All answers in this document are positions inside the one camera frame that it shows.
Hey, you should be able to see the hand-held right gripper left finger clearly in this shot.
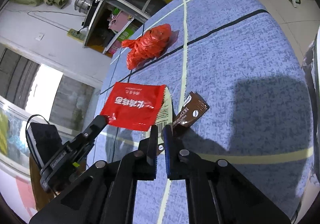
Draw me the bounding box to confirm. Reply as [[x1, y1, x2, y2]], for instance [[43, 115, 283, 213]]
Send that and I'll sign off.
[[29, 125, 158, 224]]

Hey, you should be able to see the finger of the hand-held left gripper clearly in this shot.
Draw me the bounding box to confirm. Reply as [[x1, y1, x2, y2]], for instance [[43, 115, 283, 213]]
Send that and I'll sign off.
[[67, 115, 108, 162]]

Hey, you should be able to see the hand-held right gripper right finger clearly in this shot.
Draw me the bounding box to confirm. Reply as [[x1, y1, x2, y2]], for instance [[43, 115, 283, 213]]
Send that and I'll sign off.
[[163, 125, 292, 224]]

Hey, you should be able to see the red sachet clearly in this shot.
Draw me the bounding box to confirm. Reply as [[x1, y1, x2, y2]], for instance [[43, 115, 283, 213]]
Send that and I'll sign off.
[[100, 82, 167, 131]]

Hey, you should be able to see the brown coffee sachet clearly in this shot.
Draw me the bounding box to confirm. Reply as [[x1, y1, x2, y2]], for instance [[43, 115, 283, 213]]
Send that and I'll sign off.
[[157, 91, 210, 156]]

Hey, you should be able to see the white printed packet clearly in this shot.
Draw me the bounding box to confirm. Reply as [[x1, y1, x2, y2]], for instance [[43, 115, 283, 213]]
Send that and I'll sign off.
[[154, 87, 173, 127]]

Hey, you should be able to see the glass sliding door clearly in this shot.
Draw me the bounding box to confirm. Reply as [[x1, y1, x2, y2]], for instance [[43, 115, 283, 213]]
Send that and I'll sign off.
[[0, 46, 102, 164]]

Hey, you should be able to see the pink printed box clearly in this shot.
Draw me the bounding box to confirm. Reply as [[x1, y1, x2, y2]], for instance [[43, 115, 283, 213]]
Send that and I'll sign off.
[[107, 44, 121, 55]]

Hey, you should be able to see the metal shelf rack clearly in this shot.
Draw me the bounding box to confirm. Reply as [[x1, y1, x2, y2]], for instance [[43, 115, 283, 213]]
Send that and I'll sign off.
[[82, 0, 150, 58]]

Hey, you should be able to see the yellow power strip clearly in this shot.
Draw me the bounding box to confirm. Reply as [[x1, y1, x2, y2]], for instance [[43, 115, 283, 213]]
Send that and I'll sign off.
[[67, 29, 85, 42]]

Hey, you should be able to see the red plastic bag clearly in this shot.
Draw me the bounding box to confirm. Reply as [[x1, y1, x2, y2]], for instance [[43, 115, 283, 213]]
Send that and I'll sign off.
[[121, 24, 172, 70]]

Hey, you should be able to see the green printed box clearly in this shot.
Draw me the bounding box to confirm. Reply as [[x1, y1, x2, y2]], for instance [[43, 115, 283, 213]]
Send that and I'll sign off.
[[117, 25, 138, 42]]

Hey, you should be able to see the pink plastic basket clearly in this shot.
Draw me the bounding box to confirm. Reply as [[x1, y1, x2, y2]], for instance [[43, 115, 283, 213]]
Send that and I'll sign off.
[[108, 12, 134, 34]]

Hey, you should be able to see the blue checked tablecloth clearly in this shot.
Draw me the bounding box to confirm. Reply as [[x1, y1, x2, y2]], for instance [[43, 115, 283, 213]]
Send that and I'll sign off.
[[86, 0, 314, 224]]

